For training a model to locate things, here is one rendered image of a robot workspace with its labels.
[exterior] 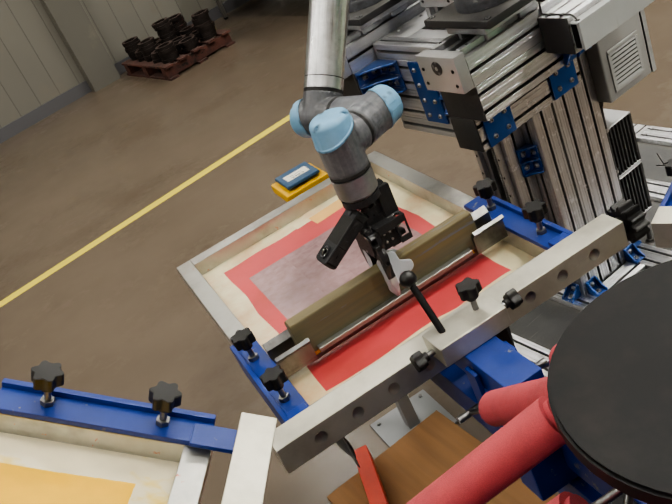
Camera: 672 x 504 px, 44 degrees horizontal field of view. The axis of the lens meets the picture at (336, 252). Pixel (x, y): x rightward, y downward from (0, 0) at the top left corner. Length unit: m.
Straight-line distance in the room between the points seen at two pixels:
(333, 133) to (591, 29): 0.82
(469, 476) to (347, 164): 0.68
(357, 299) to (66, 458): 0.60
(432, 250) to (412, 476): 1.17
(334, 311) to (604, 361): 0.81
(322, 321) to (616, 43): 1.33
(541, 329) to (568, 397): 1.87
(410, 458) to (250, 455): 1.58
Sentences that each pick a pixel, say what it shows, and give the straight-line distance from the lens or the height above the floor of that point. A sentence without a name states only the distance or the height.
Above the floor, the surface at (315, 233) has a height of 0.96.
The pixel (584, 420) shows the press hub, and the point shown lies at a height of 1.32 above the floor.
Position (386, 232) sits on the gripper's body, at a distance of 1.49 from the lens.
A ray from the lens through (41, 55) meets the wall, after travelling 8.92.
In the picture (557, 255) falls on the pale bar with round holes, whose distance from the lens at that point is 1.44.
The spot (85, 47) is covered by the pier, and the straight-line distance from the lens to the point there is 8.87.
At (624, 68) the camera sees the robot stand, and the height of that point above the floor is 0.83.
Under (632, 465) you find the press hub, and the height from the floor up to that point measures 1.32.
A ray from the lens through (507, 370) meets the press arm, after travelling 1.25.
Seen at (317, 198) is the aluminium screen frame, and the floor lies 0.97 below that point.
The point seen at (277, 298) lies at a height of 0.96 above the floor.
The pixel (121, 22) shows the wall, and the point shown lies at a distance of 9.14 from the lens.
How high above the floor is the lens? 1.85
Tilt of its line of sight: 28 degrees down
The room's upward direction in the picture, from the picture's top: 25 degrees counter-clockwise
